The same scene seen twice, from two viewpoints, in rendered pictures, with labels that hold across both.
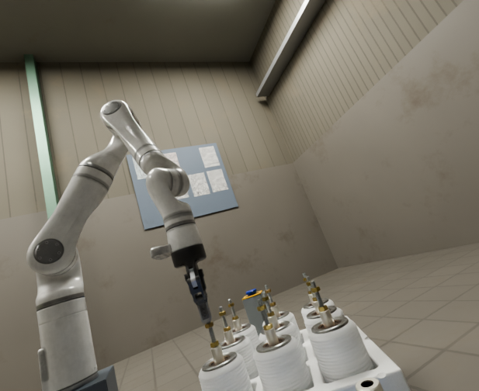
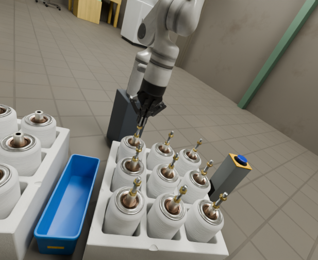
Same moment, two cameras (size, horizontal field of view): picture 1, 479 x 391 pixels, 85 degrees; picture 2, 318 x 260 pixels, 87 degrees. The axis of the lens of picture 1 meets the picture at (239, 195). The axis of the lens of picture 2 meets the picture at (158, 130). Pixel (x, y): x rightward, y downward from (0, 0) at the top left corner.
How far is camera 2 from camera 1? 63 cm
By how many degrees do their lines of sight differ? 80
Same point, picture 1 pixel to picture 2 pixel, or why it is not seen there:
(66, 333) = (133, 75)
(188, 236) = (147, 72)
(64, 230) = (149, 22)
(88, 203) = not seen: hidden behind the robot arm
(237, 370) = (124, 150)
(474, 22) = not seen: outside the picture
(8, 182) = not seen: outside the picture
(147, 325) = (289, 118)
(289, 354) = (117, 173)
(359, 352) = (109, 219)
